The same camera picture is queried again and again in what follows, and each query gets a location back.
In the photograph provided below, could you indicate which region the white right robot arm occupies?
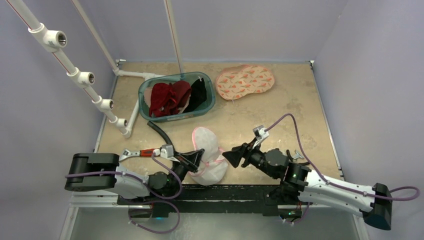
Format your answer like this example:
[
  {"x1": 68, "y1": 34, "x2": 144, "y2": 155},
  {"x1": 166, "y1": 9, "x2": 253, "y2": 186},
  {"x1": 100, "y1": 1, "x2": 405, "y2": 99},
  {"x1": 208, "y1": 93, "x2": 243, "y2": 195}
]
[{"x1": 222, "y1": 143, "x2": 393, "y2": 231}]

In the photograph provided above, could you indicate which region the black corrugated hose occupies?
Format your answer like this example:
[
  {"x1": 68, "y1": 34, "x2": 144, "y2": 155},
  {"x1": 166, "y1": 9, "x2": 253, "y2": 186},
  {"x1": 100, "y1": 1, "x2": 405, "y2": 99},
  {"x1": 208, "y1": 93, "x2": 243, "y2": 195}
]
[{"x1": 147, "y1": 120, "x2": 174, "y2": 147}]

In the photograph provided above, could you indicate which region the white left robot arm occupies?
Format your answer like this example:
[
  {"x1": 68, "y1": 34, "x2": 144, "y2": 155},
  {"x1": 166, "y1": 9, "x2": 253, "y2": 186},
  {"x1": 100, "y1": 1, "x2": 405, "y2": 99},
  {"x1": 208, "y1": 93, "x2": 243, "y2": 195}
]
[{"x1": 64, "y1": 144, "x2": 205, "y2": 205}]

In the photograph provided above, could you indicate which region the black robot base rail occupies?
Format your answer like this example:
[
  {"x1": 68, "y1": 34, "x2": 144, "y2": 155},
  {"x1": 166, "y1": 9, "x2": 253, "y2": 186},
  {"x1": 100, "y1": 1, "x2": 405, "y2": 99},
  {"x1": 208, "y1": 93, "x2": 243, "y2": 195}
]
[{"x1": 117, "y1": 184, "x2": 307, "y2": 219}]

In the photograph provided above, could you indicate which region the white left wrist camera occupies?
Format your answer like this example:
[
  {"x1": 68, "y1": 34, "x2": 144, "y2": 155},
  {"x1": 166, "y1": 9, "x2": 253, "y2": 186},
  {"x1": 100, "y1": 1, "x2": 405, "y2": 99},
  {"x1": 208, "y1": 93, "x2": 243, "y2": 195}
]
[{"x1": 159, "y1": 144, "x2": 177, "y2": 162}]

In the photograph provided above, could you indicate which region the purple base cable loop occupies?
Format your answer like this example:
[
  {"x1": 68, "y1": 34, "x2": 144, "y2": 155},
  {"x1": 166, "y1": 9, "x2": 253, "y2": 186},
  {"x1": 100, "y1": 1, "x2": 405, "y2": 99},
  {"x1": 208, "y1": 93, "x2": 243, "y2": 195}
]
[{"x1": 127, "y1": 198, "x2": 181, "y2": 235}]

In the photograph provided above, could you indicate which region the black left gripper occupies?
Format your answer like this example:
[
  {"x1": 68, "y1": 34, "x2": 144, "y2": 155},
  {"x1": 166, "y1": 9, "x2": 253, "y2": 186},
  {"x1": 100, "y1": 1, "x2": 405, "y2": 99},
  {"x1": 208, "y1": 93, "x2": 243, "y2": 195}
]
[{"x1": 167, "y1": 148, "x2": 204, "y2": 197}]

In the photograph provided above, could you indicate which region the round pink white laundry bag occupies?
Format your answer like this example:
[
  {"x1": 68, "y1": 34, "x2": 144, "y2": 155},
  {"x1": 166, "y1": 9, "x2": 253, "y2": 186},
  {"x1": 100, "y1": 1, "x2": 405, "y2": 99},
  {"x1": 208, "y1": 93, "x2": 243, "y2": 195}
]
[{"x1": 189, "y1": 126, "x2": 228, "y2": 186}]

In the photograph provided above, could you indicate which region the black bra in basin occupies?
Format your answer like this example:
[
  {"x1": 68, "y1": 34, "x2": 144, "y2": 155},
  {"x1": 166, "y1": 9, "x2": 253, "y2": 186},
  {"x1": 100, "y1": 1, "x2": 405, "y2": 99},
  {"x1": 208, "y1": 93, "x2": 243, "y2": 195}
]
[{"x1": 183, "y1": 78, "x2": 207, "y2": 113}]

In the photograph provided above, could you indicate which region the white PVC pipe rack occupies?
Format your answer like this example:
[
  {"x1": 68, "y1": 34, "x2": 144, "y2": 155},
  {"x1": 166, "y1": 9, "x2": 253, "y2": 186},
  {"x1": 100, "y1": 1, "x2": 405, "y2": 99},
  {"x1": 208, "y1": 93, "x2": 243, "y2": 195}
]
[{"x1": 4, "y1": 0, "x2": 186, "y2": 139}]

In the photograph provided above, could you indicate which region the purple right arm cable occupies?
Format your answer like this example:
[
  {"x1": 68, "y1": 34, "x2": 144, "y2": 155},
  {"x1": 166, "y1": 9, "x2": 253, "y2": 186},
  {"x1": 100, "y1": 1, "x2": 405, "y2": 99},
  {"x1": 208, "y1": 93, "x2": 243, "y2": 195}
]
[{"x1": 264, "y1": 113, "x2": 421, "y2": 202}]

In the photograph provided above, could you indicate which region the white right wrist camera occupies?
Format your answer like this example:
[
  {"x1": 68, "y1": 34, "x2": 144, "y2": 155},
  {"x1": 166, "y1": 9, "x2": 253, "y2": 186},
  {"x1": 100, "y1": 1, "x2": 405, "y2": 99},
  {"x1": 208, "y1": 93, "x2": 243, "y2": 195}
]
[{"x1": 252, "y1": 125, "x2": 270, "y2": 148}]

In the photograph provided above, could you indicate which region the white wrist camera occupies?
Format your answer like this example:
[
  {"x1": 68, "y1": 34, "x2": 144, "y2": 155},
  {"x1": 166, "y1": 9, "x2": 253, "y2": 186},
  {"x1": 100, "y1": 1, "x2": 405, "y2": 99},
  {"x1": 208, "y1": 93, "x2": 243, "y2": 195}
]
[
  {"x1": 159, "y1": 144, "x2": 177, "y2": 162},
  {"x1": 252, "y1": 125, "x2": 270, "y2": 148}
]

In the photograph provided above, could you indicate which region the teal plastic basin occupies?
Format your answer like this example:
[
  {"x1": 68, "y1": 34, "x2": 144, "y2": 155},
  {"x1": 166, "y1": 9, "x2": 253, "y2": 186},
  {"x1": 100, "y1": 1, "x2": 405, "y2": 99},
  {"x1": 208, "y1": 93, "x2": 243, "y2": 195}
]
[{"x1": 138, "y1": 71, "x2": 216, "y2": 123}]

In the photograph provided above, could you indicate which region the dark red garment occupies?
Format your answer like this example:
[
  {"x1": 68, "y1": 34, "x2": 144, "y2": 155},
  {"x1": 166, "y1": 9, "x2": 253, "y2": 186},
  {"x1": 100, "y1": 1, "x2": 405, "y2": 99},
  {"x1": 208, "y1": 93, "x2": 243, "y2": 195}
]
[{"x1": 149, "y1": 83, "x2": 178, "y2": 117}]

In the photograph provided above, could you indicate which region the dark red bra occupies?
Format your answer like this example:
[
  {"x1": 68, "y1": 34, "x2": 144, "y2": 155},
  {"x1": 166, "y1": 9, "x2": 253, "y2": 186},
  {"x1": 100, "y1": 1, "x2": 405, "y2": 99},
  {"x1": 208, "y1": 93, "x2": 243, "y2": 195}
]
[{"x1": 169, "y1": 80, "x2": 192, "y2": 115}]

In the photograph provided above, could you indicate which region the red handled adjustable wrench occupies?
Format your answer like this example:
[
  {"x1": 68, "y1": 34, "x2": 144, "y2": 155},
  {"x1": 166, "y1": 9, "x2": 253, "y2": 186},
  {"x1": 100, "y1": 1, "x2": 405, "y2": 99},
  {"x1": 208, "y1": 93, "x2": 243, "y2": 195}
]
[{"x1": 118, "y1": 148, "x2": 161, "y2": 163}]

